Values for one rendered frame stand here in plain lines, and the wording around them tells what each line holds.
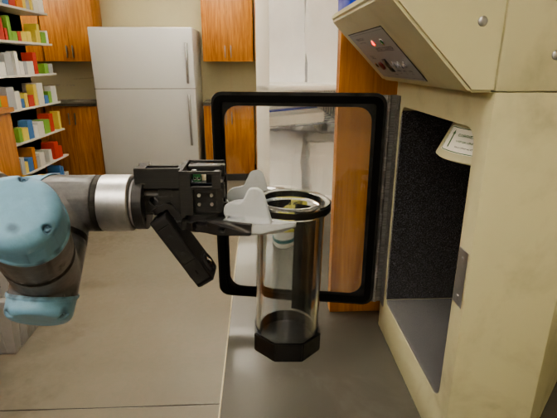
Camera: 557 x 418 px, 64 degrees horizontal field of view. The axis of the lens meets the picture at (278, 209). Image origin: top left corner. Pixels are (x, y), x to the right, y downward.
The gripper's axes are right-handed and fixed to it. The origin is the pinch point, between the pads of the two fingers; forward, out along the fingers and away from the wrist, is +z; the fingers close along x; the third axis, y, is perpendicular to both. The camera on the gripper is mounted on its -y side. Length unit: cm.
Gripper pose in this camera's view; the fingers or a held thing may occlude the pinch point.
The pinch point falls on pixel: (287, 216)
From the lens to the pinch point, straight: 60.7
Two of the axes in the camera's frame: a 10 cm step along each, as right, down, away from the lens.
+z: 10.0, -0.1, 0.4
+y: 0.1, -9.5, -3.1
